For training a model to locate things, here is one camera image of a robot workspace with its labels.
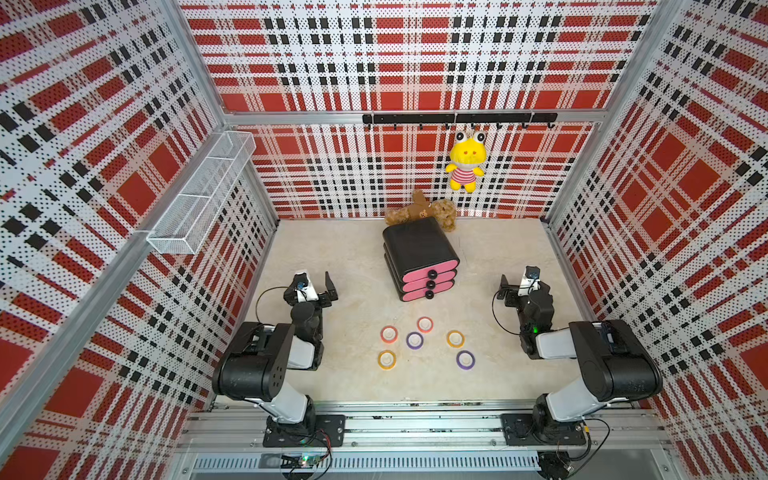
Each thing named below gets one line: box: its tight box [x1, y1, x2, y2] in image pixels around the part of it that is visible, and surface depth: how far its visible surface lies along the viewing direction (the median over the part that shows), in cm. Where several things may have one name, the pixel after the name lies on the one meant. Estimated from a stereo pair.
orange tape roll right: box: [446, 330, 466, 349], surface depth 91 cm
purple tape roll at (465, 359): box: [456, 350, 476, 370], surface depth 87 cm
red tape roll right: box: [416, 316, 434, 334], surface depth 95 cm
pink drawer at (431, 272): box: [401, 261, 459, 283], surface depth 88 cm
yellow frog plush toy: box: [445, 129, 487, 193], surface depth 95 cm
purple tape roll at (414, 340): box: [406, 331, 424, 351], surface depth 90 cm
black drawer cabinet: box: [382, 216, 460, 302], surface depth 94 cm
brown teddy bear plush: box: [384, 189, 457, 233], surface depth 116 cm
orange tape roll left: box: [377, 350, 397, 371], surface depth 87 cm
